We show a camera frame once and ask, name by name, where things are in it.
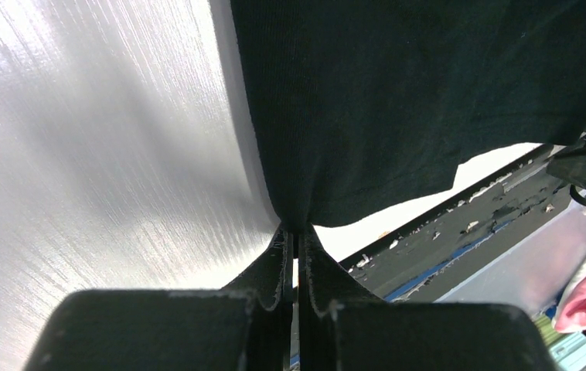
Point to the black t shirt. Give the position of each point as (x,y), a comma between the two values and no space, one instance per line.
(361,105)

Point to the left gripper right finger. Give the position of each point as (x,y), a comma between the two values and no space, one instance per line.
(344,326)

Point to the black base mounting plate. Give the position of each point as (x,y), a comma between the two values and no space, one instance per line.
(412,255)

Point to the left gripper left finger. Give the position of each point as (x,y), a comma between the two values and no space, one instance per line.
(245,325)

